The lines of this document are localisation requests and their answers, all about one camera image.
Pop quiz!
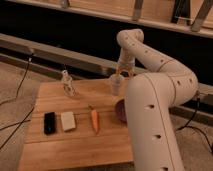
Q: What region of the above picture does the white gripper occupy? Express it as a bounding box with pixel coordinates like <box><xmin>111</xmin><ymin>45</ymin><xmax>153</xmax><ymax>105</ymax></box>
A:
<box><xmin>115</xmin><ymin>58</ymin><xmax>135</xmax><ymax>78</ymax></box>

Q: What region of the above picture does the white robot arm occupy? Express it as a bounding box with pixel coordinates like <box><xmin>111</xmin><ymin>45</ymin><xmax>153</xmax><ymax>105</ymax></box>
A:
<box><xmin>117</xmin><ymin>29</ymin><xmax>198</xmax><ymax>171</ymax></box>

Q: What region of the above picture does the purple bowl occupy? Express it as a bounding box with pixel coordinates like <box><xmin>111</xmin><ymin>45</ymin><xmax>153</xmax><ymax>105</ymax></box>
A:
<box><xmin>115</xmin><ymin>100</ymin><xmax>127</xmax><ymax>122</ymax></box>

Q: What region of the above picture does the orange carrot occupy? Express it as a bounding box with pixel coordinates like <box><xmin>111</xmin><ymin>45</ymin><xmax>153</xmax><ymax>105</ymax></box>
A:
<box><xmin>89</xmin><ymin>105</ymin><xmax>99</xmax><ymax>134</ymax></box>

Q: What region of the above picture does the white sponge block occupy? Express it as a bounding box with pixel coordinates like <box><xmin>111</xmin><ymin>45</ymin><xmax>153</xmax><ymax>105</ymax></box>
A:
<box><xmin>61</xmin><ymin>112</ymin><xmax>76</xmax><ymax>131</ymax></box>

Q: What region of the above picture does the wooden table board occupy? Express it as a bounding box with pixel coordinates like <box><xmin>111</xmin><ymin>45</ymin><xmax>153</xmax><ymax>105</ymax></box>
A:
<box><xmin>19</xmin><ymin>79</ymin><xmax>132</xmax><ymax>171</ymax></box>

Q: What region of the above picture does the black rectangular block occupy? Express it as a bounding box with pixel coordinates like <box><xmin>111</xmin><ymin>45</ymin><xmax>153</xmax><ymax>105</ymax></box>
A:
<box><xmin>44</xmin><ymin>112</ymin><xmax>56</xmax><ymax>135</ymax></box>

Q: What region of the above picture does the black cable right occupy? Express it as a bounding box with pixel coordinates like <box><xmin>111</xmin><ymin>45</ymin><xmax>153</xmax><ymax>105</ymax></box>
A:
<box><xmin>175</xmin><ymin>96</ymin><xmax>213</xmax><ymax>155</ymax></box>

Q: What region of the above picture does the black cable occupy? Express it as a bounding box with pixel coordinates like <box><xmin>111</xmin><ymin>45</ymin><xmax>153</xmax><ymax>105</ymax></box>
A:
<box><xmin>175</xmin><ymin>96</ymin><xmax>213</xmax><ymax>155</ymax></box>
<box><xmin>0</xmin><ymin>49</ymin><xmax>36</xmax><ymax>151</ymax></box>

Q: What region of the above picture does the wooden shelf rail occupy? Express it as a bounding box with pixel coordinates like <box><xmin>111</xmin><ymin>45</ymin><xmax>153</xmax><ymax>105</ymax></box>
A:
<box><xmin>6</xmin><ymin>0</ymin><xmax>213</xmax><ymax>39</ymax></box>

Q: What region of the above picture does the black cable left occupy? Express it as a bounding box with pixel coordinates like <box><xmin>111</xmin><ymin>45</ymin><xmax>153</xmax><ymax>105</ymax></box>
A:
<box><xmin>0</xmin><ymin>49</ymin><xmax>36</xmax><ymax>151</ymax></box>

